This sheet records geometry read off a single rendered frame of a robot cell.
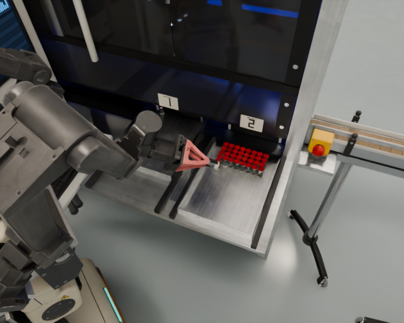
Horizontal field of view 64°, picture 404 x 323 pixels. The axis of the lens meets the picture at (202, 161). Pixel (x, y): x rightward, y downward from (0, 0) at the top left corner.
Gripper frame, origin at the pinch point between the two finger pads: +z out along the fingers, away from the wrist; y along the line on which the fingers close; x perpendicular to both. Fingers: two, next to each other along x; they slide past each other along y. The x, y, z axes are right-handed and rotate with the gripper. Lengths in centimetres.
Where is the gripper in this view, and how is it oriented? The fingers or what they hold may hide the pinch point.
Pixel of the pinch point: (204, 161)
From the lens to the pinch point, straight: 82.9
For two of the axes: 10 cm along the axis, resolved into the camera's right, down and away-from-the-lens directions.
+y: 3.7, -3.2, -8.7
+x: 1.4, -9.1, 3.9
